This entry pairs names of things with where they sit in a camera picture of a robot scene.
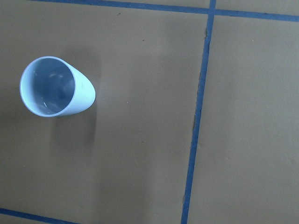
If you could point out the blue plastic cup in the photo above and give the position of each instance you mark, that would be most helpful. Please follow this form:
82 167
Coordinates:
51 87

